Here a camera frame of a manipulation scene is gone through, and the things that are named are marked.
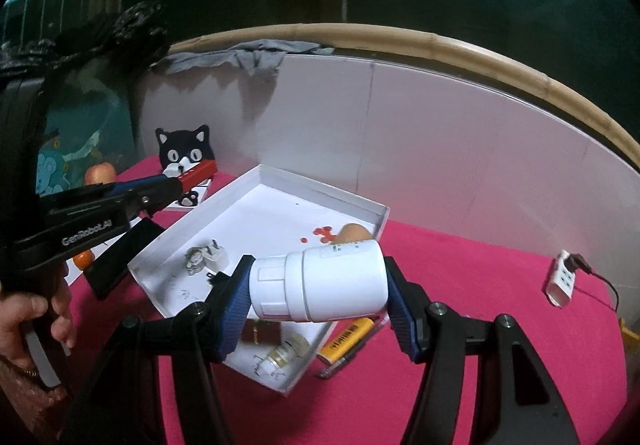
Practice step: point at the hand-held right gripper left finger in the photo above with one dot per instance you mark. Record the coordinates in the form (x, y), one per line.
(235, 312)

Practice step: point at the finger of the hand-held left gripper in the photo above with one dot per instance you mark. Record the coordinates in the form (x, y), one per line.
(140, 182)
(150, 200)

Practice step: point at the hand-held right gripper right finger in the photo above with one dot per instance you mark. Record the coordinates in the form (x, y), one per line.
(402, 315)

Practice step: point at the red rectangular box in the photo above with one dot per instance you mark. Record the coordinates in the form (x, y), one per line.
(197, 174)

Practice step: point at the white plastic bottle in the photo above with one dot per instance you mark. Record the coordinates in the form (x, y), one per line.
(330, 285)

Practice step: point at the white cardboard box tray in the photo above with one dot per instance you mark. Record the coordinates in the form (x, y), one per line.
(270, 210)

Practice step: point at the person's left forearm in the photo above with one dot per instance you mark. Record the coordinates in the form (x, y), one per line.
(25, 400)

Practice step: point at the person's left hand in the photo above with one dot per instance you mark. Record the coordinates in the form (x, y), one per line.
(20, 330)

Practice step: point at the orange tangerine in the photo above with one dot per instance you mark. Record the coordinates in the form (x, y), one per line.
(84, 260)

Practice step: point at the red apple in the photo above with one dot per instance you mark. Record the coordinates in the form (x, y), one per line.
(99, 173)

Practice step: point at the black cat shaped card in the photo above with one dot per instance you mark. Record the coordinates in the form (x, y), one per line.
(182, 145)

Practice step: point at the white charger plug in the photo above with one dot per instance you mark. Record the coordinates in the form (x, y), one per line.
(212, 257)

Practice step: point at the small glass vial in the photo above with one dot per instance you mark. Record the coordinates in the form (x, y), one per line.
(282, 355)

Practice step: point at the blue cartoon printed cloth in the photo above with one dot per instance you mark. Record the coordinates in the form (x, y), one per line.
(75, 160)

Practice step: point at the silver pen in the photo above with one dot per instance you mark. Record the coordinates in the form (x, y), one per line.
(335, 366)

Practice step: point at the brown egg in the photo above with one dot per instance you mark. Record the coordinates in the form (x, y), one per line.
(352, 234)

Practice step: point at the red embossed blanket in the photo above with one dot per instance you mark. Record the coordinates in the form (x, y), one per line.
(500, 350)

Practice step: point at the black knit cloth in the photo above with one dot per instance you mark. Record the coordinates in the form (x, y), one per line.
(100, 35)

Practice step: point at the grey cloth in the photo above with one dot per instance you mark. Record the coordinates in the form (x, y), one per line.
(240, 56)

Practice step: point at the white power strip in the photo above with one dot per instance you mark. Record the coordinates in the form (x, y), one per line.
(562, 281)

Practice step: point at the bamboo rail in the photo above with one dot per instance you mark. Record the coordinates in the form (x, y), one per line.
(450, 45)

